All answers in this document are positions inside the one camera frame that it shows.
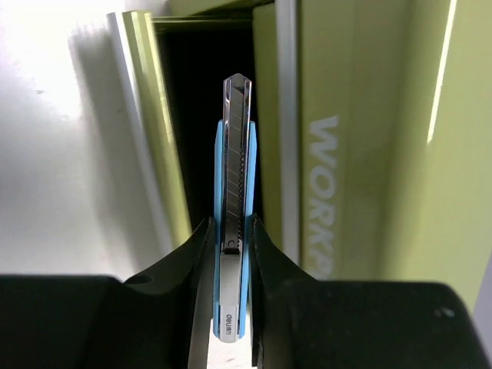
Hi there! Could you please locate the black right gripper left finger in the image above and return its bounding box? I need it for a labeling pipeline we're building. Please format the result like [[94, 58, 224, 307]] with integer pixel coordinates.
[[1, 218, 215, 368]]

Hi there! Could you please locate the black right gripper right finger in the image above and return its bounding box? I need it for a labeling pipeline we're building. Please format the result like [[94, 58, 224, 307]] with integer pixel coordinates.
[[249, 217, 484, 368]]

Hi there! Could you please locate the light blue pen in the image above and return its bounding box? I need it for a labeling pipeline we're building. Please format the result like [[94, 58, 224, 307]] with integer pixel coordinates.
[[213, 73, 258, 343]]

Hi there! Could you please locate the green bottom drawer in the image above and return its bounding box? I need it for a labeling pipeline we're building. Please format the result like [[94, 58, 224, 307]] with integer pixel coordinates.
[[108, 10, 255, 253]]

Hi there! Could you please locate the green drawer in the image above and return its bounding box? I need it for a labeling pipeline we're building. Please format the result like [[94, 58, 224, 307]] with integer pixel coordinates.
[[253, 1, 301, 263], [108, 10, 255, 253]]

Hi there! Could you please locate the green top drawer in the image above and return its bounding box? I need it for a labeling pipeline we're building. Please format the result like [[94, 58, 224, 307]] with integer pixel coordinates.
[[253, 1, 301, 263]]

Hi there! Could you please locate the green metal drawer chest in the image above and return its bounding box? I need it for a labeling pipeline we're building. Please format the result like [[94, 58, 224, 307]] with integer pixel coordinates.
[[169, 1, 491, 303]]

